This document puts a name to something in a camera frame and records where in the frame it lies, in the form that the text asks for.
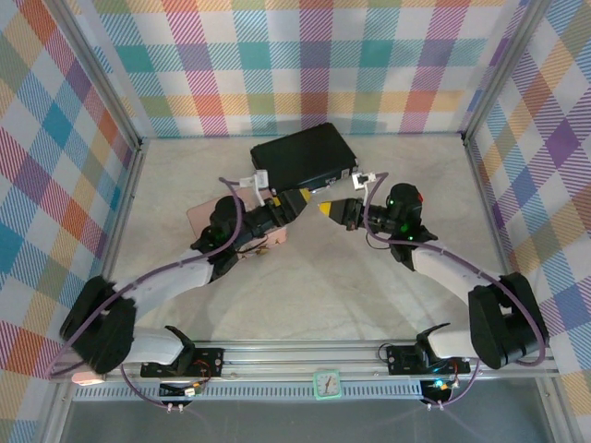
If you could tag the pink tin box cartoon couple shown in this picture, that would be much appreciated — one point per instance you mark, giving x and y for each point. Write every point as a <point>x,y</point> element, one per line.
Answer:
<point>199,220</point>

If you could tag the black hard case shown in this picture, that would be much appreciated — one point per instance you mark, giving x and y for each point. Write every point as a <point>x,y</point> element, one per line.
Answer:
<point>300,154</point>

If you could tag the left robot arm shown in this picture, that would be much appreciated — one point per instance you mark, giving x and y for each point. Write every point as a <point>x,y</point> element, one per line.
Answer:
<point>175,281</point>

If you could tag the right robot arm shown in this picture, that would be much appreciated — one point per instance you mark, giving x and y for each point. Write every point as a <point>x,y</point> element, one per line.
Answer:
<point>443,272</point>

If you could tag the mint green square clock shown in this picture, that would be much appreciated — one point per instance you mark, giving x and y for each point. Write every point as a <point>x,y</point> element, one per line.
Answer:
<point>327,384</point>

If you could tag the small black circuit board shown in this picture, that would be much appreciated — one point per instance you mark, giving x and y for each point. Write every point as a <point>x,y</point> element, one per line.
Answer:
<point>436,392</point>
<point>177,390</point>

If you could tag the small pink white object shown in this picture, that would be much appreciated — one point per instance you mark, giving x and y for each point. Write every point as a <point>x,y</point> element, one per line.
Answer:
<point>83,379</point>

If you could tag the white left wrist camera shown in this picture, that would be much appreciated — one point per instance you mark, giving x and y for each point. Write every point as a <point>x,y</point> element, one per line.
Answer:
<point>259,180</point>

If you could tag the aluminium side rail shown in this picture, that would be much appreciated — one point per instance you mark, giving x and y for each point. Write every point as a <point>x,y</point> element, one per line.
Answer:
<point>122,207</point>
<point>485,198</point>

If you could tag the aluminium mounting rail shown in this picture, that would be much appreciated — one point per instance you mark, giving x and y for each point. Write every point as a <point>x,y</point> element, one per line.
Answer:
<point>286,357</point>

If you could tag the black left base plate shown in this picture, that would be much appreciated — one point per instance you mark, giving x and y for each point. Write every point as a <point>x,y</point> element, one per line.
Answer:
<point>212,362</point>

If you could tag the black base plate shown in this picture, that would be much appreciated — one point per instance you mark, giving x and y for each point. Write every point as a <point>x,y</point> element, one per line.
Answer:
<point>399,360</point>
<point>212,362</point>

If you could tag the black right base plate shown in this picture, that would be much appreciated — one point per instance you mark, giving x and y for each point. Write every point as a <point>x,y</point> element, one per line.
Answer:
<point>399,360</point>

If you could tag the aluminium frame post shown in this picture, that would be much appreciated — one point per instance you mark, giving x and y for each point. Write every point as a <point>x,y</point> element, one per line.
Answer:
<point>501,71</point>
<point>99,71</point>

